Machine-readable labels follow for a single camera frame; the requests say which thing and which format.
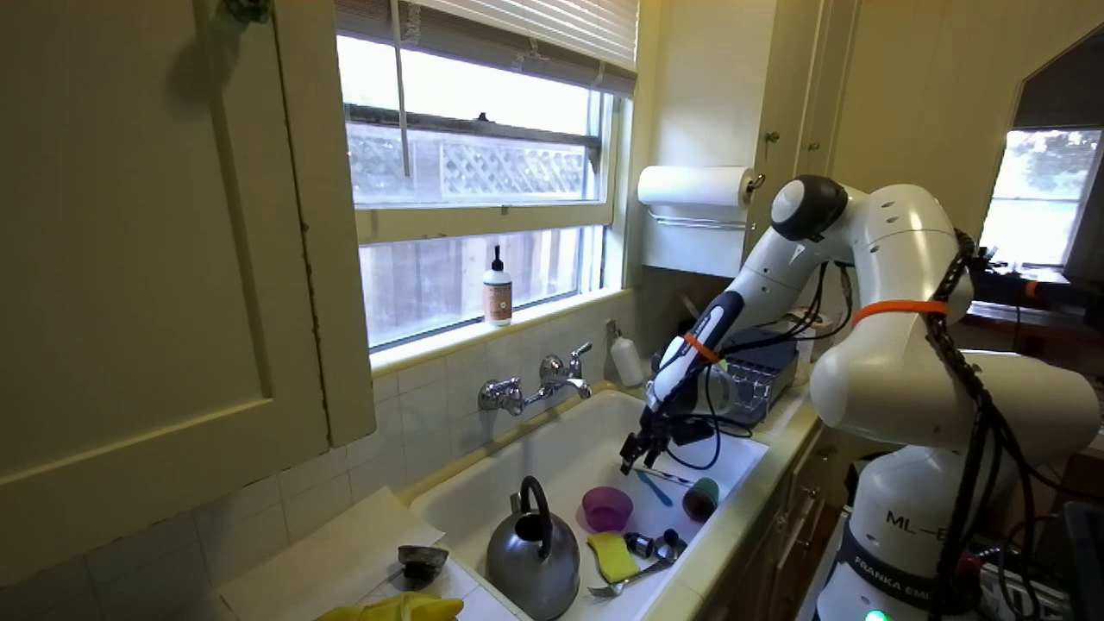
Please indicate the steel kettle black handle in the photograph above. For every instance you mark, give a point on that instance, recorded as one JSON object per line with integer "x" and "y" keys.
{"x": 531, "y": 556}

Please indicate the white sink basin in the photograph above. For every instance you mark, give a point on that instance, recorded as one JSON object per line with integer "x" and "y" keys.
{"x": 566, "y": 457}

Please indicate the chrome sink faucet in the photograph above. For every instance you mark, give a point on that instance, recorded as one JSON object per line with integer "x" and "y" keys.
{"x": 554, "y": 377}

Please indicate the grey dish rack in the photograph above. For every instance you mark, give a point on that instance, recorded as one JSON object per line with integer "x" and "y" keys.
{"x": 750, "y": 377}

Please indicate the green and purple cup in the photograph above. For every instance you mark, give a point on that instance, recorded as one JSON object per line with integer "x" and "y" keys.
{"x": 700, "y": 500}

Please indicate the orange soap pump bottle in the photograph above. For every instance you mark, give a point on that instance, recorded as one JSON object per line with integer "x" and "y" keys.
{"x": 499, "y": 292}

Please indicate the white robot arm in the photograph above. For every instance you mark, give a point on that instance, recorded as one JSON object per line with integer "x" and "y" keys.
{"x": 952, "y": 418}

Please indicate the blue plastic knife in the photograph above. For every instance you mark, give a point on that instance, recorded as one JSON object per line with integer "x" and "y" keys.
{"x": 660, "y": 495}

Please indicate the purple plastic bowl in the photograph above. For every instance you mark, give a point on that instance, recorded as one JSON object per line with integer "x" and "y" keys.
{"x": 604, "y": 508}

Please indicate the yellow sponge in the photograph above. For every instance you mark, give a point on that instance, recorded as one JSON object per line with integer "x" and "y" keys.
{"x": 612, "y": 556}

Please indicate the small metal strainer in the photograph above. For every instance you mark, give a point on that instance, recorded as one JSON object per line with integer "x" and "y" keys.
{"x": 419, "y": 564}

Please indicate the paper towel roll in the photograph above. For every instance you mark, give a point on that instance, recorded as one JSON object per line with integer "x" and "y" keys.
{"x": 699, "y": 183}

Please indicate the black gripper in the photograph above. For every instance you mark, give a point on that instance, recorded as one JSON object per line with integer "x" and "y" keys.
{"x": 650, "y": 438}

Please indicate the white soap dispenser bottle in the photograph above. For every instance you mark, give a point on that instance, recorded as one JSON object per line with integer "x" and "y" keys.
{"x": 625, "y": 360}

